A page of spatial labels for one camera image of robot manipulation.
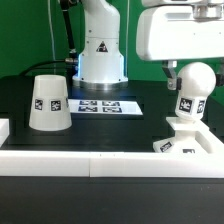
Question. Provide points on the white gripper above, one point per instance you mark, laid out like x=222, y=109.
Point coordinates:
x=171, y=33

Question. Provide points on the white lamp bulb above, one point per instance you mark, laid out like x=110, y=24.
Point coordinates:
x=197, y=83

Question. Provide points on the white lamp base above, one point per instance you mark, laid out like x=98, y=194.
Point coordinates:
x=184, y=141

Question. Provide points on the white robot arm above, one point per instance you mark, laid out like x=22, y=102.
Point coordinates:
x=100, y=64

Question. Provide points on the white lamp shade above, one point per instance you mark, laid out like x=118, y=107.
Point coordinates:
x=50, y=108

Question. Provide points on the white right fence bar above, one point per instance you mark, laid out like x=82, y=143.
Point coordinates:
x=207, y=140

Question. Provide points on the white fence bar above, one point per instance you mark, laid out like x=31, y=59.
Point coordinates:
x=118, y=164
x=207, y=140
x=4, y=130

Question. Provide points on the white marker sheet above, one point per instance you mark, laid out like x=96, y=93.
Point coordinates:
x=104, y=107

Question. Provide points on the white left fence bar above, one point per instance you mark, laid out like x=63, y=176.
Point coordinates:
x=4, y=130

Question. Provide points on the white front fence bar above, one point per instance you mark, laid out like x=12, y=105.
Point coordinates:
x=118, y=164

